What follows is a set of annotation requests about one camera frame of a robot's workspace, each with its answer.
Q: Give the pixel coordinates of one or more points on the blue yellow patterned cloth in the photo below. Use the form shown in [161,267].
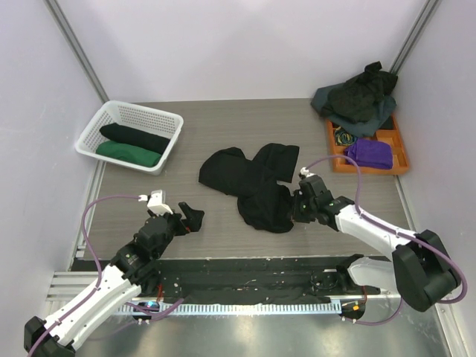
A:
[343,138]

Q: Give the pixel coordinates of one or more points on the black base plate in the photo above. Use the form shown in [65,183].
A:
[251,281]

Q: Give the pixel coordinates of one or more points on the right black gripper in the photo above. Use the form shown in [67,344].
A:
[297,207]

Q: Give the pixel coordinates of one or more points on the white plastic basket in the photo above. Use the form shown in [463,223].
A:
[154,121]

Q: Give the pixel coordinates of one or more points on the rolled green t shirt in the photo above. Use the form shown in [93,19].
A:
[128,153]

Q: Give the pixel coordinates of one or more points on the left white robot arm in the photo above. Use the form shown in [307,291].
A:
[133,271]

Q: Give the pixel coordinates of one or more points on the dark green crumpled shirt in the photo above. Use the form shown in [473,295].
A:
[356,99]

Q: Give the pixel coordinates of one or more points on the rolled black t shirt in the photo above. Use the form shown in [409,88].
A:
[134,137]

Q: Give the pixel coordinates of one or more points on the grey blue shirt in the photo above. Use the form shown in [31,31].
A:
[381,119]

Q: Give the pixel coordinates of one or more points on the left aluminium corner post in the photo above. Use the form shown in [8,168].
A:
[74,44]

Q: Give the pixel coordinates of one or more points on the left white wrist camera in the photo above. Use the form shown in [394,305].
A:
[156,202]

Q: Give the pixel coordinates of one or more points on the purple folded cloth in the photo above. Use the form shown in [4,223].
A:
[369,153]

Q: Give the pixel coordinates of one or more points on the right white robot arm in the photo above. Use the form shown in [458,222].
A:
[416,266]

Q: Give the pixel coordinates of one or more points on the aluminium corner post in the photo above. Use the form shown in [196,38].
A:
[423,19]
[74,44]

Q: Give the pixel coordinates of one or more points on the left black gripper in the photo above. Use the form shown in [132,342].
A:
[193,219]

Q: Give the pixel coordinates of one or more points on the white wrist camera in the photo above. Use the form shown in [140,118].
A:
[156,202]
[305,173]

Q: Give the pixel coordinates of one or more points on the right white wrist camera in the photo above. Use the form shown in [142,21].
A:
[305,173]

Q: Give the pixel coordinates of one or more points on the right aluminium corner post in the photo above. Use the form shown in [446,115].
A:
[423,19]

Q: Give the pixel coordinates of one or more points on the white slotted cable duct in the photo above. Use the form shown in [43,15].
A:
[332,308]

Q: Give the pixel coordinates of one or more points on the black t shirt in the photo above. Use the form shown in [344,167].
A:
[262,200]
[134,137]

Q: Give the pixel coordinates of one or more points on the orange compartment tray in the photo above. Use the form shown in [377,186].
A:
[391,137]

